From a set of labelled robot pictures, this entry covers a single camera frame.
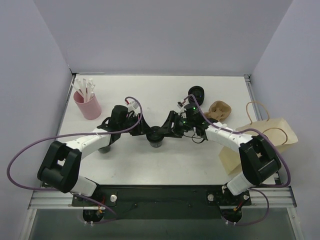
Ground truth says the black coffee cup lid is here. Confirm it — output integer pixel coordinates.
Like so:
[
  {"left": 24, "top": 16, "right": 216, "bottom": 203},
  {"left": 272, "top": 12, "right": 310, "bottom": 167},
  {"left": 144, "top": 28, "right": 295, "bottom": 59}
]
[{"left": 146, "top": 126, "right": 164, "bottom": 143}]

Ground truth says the brown pulp cup carrier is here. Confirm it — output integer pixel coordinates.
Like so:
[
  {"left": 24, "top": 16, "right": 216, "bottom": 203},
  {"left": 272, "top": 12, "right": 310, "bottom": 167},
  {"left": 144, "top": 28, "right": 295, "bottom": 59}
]
[{"left": 204, "top": 100, "right": 232, "bottom": 122}]

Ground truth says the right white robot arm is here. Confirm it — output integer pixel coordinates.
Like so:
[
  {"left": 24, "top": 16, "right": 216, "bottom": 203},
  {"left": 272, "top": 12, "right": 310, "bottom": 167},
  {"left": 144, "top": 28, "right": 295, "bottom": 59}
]
[{"left": 157, "top": 103, "right": 282, "bottom": 204}]

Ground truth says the pink straw holder cup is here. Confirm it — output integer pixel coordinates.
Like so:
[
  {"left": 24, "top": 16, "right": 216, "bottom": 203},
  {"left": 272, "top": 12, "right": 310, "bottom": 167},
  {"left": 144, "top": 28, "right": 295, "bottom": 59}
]
[{"left": 73, "top": 91, "right": 102, "bottom": 120}]

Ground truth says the grey paper coffee cup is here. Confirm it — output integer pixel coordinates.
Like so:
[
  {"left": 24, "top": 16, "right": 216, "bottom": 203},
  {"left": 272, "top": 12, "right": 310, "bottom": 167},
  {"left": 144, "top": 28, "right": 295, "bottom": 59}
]
[{"left": 149, "top": 139, "right": 163, "bottom": 148}]

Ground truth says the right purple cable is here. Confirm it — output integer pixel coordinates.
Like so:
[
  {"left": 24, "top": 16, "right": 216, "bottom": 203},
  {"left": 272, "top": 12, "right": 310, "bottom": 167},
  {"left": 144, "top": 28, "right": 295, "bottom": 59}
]
[{"left": 183, "top": 94, "right": 292, "bottom": 226}]

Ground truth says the brown paper takeout bag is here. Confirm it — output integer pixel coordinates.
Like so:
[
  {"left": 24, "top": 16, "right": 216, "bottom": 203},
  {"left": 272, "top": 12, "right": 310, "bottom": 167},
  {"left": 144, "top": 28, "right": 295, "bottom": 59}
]
[{"left": 218, "top": 114, "right": 298, "bottom": 175}]

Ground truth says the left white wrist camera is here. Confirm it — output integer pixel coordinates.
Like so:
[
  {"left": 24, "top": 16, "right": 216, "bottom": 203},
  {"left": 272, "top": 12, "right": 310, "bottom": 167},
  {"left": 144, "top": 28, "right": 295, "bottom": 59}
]
[{"left": 125, "top": 99, "right": 141, "bottom": 114}]

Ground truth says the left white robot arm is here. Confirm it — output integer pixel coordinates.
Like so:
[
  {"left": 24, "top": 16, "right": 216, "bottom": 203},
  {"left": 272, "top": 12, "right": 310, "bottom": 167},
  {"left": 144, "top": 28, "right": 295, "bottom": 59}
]
[{"left": 37, "top": 105, "right": 143, "bottom": 206}]

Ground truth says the white wrapped straws bundle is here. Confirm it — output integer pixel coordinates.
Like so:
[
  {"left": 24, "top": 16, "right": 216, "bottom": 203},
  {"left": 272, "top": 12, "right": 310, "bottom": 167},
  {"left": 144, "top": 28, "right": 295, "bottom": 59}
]
[{"left": 71, "top": 78, "right": 96, "bottom": 103}]

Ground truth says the black mounting base plate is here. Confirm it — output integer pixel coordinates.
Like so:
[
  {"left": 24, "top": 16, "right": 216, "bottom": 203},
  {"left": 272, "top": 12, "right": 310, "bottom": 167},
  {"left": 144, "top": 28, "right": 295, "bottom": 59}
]
[{"left": 71, "top": 185, "right": 251, "bottom": 222}]

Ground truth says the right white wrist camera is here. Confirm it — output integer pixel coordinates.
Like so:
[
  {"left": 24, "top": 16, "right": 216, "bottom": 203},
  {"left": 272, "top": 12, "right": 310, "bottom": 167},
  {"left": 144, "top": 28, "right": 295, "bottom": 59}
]
[{"left": 177, "top": 99, "right": 187, "bottom": 114}]

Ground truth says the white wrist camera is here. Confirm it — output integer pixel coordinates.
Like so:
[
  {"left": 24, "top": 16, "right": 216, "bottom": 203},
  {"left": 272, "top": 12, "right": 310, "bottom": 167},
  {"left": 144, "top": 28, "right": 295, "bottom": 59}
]
[
  {"left": 177, "top": 99, "right": 187, "bottom": 114},
  {"left": 125, "top": 99, "right": 141, "bottom": 114}
]

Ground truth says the stack of black lids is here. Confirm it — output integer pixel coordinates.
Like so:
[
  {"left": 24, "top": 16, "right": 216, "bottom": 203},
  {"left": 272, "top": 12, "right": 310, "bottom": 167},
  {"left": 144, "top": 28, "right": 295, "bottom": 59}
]
[{"left": 188, "top": 85, "right": 205, "bottom": 106}]

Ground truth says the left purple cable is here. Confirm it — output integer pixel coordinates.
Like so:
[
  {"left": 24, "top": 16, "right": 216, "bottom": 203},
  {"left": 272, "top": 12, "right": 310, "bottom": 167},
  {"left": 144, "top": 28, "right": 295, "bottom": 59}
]
[{"left": 6, "top": 96, "right": 144, "bottom": 223}]

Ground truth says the purple cable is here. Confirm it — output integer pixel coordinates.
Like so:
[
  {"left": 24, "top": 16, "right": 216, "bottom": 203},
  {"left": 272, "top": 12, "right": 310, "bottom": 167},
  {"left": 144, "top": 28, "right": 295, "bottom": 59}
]
[
  {"left": 6, "top": 96, "right": 144, "bottom": 223},
  {"left": 183, "top": 94, "right": 292, "bottom": 226}
]

